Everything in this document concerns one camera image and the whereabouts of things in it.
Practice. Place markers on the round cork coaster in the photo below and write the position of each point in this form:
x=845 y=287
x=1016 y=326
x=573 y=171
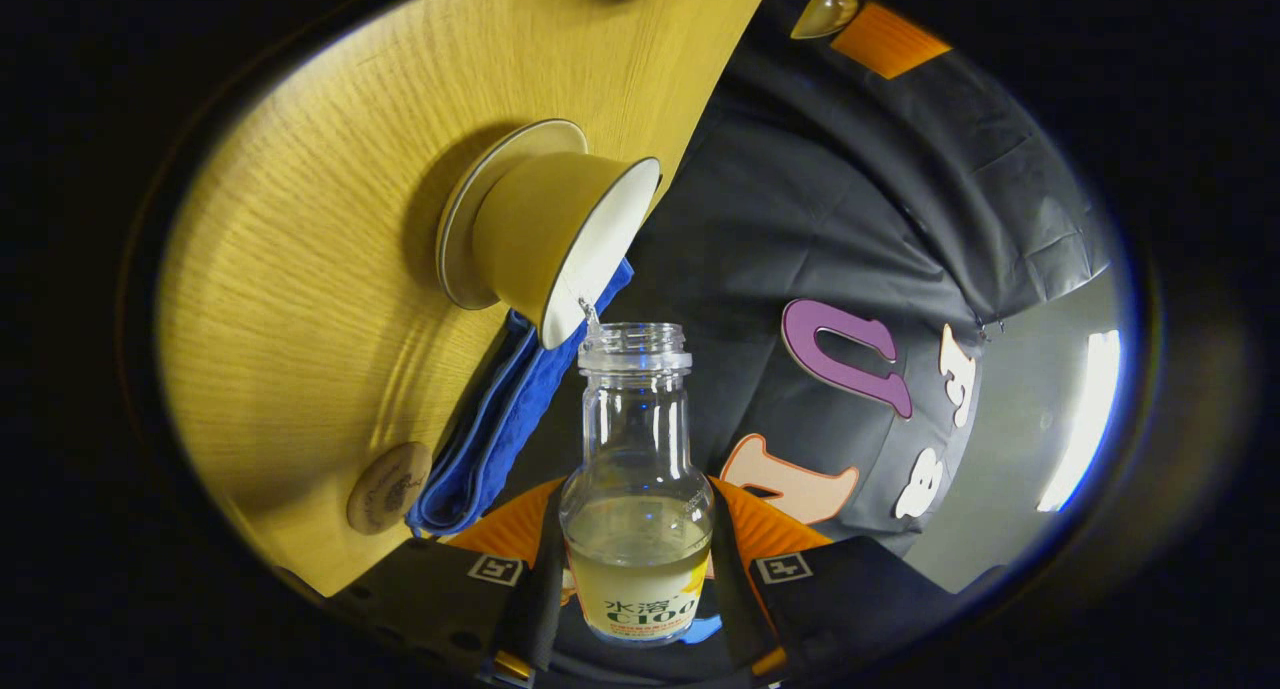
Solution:
x=388 y=489

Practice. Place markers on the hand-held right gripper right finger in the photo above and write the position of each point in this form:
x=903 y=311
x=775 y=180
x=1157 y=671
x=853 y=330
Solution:
x=740 y=599

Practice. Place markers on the black backdrop cloth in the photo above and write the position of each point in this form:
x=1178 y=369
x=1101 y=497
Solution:
x=800 y=219

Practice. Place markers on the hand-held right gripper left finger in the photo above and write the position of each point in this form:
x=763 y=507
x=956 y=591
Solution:
x=535 y=609

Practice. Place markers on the cream saucer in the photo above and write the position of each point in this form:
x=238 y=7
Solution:
x=455 y=259

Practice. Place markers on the yellow teacup lid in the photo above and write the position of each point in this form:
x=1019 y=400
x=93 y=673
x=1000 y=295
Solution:
x=825 y=11

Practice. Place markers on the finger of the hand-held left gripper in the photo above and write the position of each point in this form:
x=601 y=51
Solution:
x=885 y=39

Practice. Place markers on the yellow teacup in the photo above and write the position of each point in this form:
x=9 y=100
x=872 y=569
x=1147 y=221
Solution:
x=540 y=229

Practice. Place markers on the ceiling light panel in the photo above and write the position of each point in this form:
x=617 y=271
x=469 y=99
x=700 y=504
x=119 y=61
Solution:
x=1085 y=419

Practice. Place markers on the blue towel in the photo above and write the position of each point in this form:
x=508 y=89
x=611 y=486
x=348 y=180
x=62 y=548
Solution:
x=480 y=449

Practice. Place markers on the clear water bottle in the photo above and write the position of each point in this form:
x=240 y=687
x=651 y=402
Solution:
x=635 y=449

